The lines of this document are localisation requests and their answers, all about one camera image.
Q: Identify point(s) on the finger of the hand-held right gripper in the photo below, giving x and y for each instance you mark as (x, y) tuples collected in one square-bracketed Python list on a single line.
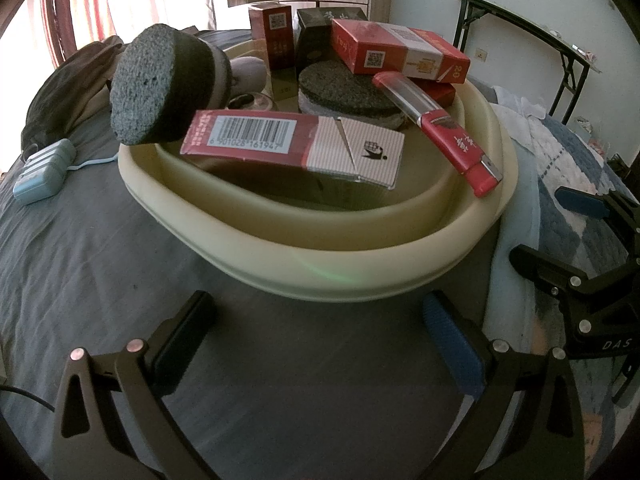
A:
[(582, 202), (542, 264)]

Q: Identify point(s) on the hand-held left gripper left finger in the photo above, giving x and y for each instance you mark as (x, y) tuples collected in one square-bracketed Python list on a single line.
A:
[(182, 340)]

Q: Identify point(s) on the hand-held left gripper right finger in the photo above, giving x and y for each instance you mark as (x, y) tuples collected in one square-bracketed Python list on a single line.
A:
[(452, 345)]

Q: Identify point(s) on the cream plastic basin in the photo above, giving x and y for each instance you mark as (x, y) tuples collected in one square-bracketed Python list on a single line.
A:
[(350, 270)]

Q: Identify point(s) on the slim red box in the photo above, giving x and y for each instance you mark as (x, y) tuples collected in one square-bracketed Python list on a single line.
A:
[(450, 140)]

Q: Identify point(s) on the long red and white carton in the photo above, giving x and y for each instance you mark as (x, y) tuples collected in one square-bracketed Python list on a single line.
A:
[(250, 132)]

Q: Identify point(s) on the small white round container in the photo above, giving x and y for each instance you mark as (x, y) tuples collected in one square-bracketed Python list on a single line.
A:
[(250, 101)]

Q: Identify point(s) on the red box with white band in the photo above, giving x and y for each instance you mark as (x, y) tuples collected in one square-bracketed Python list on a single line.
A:
[(380, 45)]

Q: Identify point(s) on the large dark round sponge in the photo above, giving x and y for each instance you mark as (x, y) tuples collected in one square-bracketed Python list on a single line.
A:
[(150, 85)]

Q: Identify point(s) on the grey rounded lump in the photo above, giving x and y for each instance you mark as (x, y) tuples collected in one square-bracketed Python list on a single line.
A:
[(248, 74)]

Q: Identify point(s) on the small brown box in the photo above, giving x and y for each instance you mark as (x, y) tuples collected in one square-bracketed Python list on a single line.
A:
[(285, 82)]

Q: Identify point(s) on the black box with barcode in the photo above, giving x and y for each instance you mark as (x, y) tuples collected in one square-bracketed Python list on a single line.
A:
[(315, 35)]

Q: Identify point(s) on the tall red box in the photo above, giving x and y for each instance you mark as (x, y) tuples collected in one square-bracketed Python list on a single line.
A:
[(270, 35)]

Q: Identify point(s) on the blue checkered blanket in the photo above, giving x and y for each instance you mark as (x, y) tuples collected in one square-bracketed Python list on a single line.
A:
[(550, 210)]

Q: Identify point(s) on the black-legged folding table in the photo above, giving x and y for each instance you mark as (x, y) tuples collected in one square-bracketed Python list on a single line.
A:
[(515, 15)]

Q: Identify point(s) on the light blue power strip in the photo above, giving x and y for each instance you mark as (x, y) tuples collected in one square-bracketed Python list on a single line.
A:
[(45, 170)]

